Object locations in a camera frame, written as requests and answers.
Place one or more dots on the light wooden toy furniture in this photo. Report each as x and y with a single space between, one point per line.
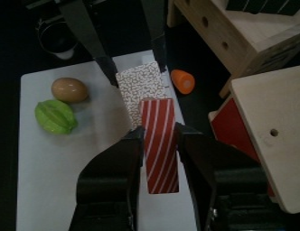
244 36

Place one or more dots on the white speckled rice block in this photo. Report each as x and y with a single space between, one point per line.
138 85

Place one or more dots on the green toy starfruit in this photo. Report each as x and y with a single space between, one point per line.
55 116

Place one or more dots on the brown toy egg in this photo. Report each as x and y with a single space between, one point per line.
68 89

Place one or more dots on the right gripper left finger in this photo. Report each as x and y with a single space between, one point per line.
107 177

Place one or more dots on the red white-striped salmon block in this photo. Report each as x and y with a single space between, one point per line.
159 144

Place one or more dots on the black white-striped object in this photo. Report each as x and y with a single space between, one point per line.
265 6

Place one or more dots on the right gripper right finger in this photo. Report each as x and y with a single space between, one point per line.
220 180

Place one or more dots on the orange toy carrot piece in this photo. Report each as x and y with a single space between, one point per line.
182 81

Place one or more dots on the dark metal cup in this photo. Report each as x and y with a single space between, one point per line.
55 37

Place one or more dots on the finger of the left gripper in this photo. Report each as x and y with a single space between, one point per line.
155 27
85 33

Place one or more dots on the white cutting board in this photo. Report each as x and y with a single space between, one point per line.
51 156

